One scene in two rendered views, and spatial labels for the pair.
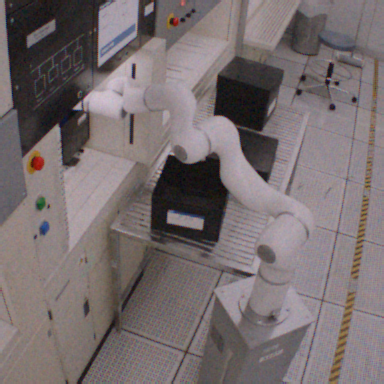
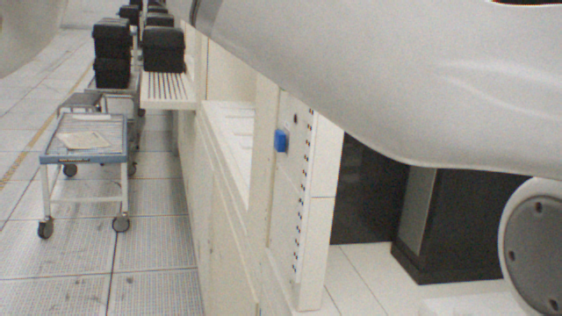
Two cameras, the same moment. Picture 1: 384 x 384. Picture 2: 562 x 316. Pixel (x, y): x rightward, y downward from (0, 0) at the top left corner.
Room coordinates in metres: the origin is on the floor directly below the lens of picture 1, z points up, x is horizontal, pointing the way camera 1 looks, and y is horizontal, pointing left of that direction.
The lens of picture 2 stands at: (1.68, 0.04, 1.33)
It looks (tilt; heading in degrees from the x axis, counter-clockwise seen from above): 19 degrees down; 148
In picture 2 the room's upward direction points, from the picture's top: 5 degrees clockwise
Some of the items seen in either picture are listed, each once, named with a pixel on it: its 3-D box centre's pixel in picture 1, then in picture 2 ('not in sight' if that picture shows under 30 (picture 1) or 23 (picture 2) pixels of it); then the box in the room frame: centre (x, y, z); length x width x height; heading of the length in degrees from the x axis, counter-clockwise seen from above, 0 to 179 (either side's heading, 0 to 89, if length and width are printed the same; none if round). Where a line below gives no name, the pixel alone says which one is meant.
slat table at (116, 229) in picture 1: (219, 216); not in sight; (1.97, -0.16, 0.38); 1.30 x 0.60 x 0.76; 164
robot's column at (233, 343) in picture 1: (246, 358); not in sight; (1.12, -0.30, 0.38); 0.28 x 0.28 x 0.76; 29
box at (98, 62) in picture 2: not in sight; (111, 70); (-2.53, 0.87, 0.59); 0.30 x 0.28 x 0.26; 164
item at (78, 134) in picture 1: (55, 121); not in sight; (1.66, 0.58, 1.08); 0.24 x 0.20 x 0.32; 164
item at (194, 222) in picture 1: (192, 197); not in sight; (1.56, 0.00, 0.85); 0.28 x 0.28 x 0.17; 83
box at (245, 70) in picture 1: (248, 92); not in sight; (2.41, -0.24, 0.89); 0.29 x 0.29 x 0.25; 70
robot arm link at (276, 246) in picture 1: (278, 252); not in sight; (1.10, -0.28, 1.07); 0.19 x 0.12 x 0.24; 144
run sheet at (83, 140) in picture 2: not in sight; (83, 139); (-1.05, 0.42, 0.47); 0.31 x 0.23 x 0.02; 6
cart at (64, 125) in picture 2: not in sight; (94, 165); (-1.21, 0.49, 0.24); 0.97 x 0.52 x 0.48; 167
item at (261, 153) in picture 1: (243, 153); not in sight; (1.93, -0.21, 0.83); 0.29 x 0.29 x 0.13; 77
